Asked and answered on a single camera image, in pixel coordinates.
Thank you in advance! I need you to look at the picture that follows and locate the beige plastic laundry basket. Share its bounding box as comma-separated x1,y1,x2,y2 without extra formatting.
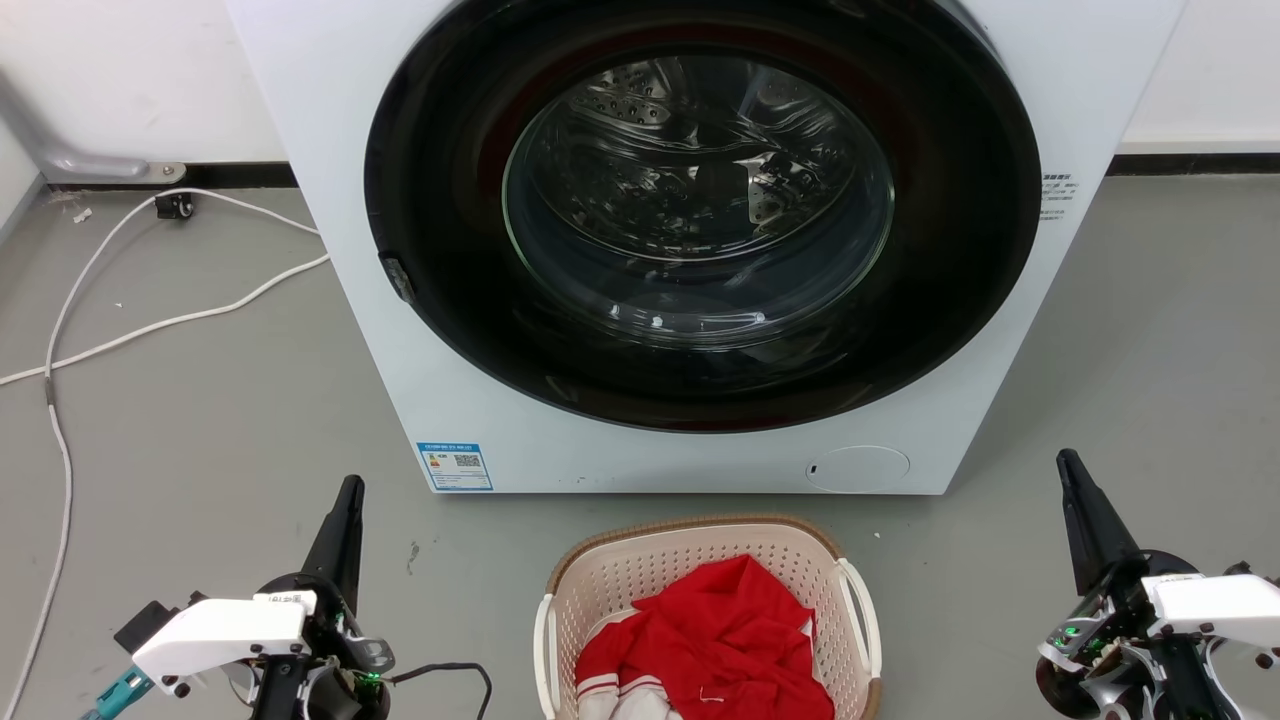
533,514,884,720

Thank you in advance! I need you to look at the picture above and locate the black round glass washer door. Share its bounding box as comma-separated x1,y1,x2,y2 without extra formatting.
363,0,1043,434

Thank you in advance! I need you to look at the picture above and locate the blue energy label sticker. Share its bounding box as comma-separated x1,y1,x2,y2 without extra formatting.
416,442,494,492

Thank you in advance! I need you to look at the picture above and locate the steel washer drum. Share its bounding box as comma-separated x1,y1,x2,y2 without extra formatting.
503,56,896,351

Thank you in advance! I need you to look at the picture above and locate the teal cable connector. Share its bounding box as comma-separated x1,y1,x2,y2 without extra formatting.
78,667,157,720

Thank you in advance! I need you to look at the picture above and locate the thin black left gripper cable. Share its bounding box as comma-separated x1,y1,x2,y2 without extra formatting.
384,661,494,720

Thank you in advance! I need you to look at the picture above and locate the small text sticker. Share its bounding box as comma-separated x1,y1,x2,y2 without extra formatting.
1038,172,1077,222

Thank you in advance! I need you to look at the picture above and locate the thick white power cable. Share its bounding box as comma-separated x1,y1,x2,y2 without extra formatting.
0,252,332,388

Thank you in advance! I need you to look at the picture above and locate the black camera box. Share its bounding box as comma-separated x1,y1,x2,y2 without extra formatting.
113,592,207,655

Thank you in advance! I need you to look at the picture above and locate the round white filter cover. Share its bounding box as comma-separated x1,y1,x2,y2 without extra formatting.
806,445,911,493

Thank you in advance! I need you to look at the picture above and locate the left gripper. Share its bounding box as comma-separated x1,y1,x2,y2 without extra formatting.
131,475,397,720

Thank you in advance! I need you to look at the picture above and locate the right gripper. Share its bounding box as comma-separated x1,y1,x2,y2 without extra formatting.
1034,449,1280,720

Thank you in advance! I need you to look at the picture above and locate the red and white garment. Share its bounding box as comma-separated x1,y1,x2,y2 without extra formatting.
574,554,837,720

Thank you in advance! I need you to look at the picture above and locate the thin white hose cable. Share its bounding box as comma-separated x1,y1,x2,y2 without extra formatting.
0,187,322,720

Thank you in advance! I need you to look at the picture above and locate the white front-load washing machine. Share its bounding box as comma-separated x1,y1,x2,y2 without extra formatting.
224,0,1188,496

